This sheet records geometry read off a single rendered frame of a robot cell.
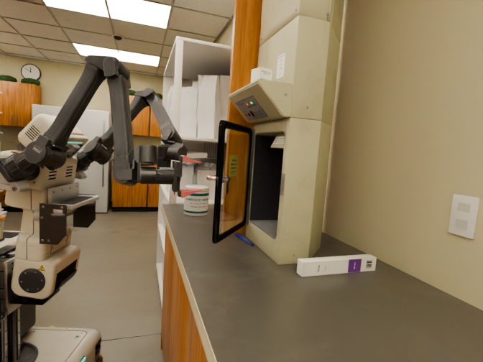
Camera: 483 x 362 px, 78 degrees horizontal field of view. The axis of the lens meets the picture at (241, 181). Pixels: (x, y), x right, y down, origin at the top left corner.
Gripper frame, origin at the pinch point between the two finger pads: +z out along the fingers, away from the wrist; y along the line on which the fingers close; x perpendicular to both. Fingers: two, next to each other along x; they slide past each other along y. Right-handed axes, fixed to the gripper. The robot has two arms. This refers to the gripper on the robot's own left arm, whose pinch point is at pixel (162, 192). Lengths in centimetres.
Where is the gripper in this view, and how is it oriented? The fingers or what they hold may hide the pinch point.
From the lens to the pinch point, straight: 132.0
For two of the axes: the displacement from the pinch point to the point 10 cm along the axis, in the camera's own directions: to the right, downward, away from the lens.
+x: -3.1, -1.3, 9.4
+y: 9.5, 0.4, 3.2
